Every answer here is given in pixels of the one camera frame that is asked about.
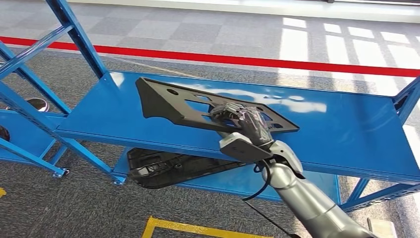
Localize large blue metal shelf rack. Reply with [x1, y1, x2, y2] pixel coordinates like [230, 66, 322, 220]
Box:
[0, 0, 420, 214]

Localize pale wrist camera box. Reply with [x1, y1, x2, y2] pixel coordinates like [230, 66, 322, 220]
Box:
[219, 132, 273, 164]

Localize grey floor socket plate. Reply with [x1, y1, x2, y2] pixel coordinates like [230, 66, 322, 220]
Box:
[367, 217, 398, 238]

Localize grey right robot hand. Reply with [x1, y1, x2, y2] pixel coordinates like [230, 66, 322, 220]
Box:
[210, 102, 274, 147]

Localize black plastic panel part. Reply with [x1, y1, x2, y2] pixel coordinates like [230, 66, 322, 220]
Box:
[135, 77, 300, 135]

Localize round black chrome object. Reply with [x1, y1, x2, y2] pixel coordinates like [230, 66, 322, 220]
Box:
[4, 97, 50, 113]

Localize black ribbed moulded part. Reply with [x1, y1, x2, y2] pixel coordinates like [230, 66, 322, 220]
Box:
[126, 148, 247, 189]

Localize black camera cable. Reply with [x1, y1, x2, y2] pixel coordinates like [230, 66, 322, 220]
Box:
[242, 160, 302, 238]

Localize red floor tape line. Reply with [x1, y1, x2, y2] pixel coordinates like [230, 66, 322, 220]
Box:
[0, 36, 420, 78]

